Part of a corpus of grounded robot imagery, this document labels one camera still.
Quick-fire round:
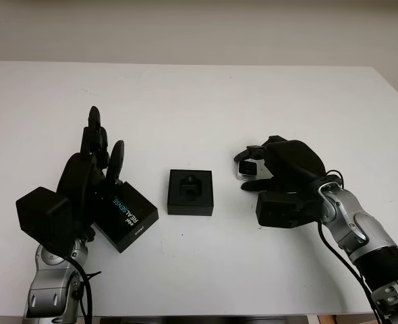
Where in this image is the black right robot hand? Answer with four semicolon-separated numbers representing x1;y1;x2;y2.
233;135;328;196

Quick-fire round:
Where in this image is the black RealSense box lid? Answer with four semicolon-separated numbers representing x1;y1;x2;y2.
91;181;160;254

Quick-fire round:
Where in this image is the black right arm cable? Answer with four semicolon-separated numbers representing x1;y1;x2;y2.
318;170;389;324

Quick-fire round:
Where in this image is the small silver camera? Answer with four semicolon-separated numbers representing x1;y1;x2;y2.
235;158;266;180

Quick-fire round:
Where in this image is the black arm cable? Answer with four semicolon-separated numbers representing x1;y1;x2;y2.
62;254;103;320
318;170;389;324

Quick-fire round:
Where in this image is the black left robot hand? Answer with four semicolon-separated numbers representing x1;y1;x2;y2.
55;106;125;238

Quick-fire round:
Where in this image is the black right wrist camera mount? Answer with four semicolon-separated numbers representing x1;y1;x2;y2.
256;190;321;229

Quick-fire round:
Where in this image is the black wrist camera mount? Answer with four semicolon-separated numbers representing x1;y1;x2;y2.
256;190;321;229
16;186;74;252

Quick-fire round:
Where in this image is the black box base with insert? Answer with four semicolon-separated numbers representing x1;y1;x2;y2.
167;169;215;217

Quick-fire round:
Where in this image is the dark robot torso edge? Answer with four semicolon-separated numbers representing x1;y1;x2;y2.
99;315;308;324

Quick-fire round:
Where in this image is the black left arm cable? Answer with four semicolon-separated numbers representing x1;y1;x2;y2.
62;254;103;320

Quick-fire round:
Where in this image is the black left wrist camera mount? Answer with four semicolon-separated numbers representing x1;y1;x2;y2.
16;186;74;252

